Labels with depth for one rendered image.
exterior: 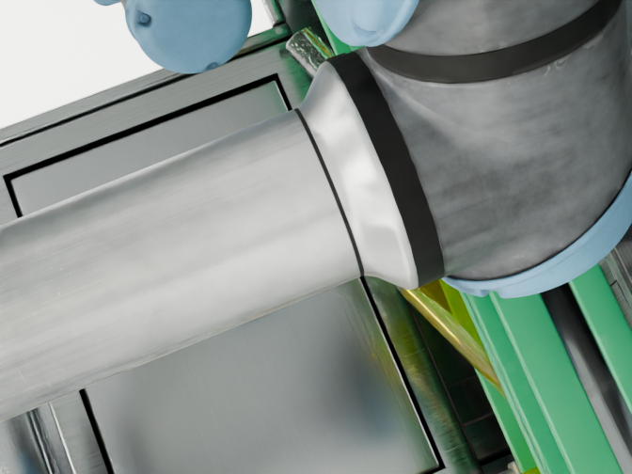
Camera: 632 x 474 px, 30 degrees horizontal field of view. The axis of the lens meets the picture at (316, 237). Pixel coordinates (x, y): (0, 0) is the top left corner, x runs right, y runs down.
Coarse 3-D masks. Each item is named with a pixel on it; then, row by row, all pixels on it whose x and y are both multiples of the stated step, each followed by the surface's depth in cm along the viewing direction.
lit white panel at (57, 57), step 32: (0, 0) 117; (32, 0) 117; (64, 0) 117; (256, 0) 117; (0, 32) 116; (32, 32) 116; (64, 32) 116; (96, 32) 116; (128, 32) 116; (256, 32) 116; (0, 64) 115; (32, 64) 115; (64, 64) 115; (96, 64) 115; (128, 64) 115; (0, 96) 114; (32, 96) 114; (64, 96) 114
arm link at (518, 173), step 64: (576, 64) 49; (256, 128) 54; (320, 128) 53; (384, 128) 51; (448, 128) 50; (512, 128) 50; (576, 128) 50; (128, 192) 53; (192, 192) 52; (256, 192) 52; (320, 192) 52; (384, 192) 51; (448, 192) 51; (512, 192) 52; (576, 192) 52; (0, 256) 52; (64, 256) 52; (128, 256) 51; (192, 256) 52; (256, 256) 52; (320, 256) 53; (384, 256) 53; (448, 256) 53; (512, 256) 55; (576, 256) 55; (0, 320) 51; (64, 320) 51; (128, 320) 52; (192, 320) 53; (0, 384) 52; (64, 384) 53
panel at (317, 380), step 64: (256, 64) 115; (0, 128) 113; (64, 128) 113; (128, 128) 113; (192, 128) 114; (0, 192) 111; (64, 192) 112; (256, 320) 109; (320, 320) 109; (384, 320) 108; (128, 384) 107; (192, 384) 107; (256, 384) 107; (320, 384) 107; (384, 384) 107; (64, 448) 105; (128, 448) 106; (192, 448) 106; (256, 448) 106; (320, 448) 106; (384, 448) 106; (448, 448) 105
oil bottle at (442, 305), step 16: (400, 288) 98; (432, 288) 94; (448, 288) 94; (416, 304) 97; (432, 304) 94; (448, 304) 93; (464, 304) 93; (432, 320) 97; (448, 320) 93; (464, 320) 93; (448, 336) 96; (464, 336) 93; (464, 352) 96; (480, 352) 93; (480, 368) 96; (496, 384) 95
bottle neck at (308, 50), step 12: (300, 36) 101; (312, 36) 102; (288, 48) 102; (300, 48) 101; (312, 48) 101; (324, 48) 101; (300, 60) 102; (312, 60) 101; (324, 60) 101; (312, 72) 101
